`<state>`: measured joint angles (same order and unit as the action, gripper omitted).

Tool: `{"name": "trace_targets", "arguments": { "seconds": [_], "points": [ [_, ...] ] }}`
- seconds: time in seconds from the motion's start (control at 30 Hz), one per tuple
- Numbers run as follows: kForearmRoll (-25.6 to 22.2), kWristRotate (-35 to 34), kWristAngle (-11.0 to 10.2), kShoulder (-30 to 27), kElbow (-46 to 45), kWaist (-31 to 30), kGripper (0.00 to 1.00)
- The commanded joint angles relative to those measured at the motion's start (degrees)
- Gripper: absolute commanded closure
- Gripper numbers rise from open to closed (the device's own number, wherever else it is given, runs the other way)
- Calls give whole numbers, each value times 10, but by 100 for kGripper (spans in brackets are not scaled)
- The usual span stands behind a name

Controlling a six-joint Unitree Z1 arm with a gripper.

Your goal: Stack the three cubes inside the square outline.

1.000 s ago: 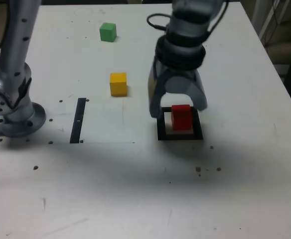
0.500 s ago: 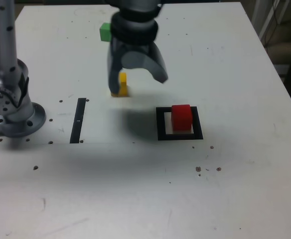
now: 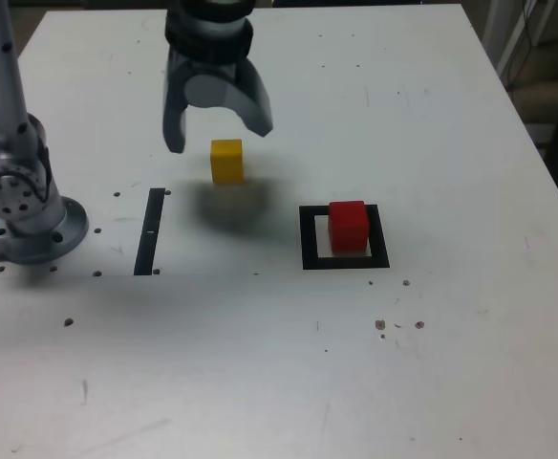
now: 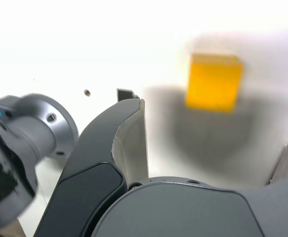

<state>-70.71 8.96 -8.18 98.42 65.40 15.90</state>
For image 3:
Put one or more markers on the black tape strip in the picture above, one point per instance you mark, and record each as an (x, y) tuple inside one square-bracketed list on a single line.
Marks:
[(149, 229)]

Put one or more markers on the red cube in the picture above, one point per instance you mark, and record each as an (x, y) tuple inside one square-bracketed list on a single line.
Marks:
[(348, 229)]

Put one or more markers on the yellow cube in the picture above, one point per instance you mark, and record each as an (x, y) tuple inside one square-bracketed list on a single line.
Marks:
[(226, 162)]

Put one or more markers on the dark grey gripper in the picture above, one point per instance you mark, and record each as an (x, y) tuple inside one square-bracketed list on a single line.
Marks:
[(214, 69)]

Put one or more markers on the white background frame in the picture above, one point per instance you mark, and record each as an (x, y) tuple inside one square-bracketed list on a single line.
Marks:
[(491, 19)]

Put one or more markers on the black tape square outline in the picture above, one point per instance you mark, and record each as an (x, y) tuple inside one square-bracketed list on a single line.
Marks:
[(307, 239)]

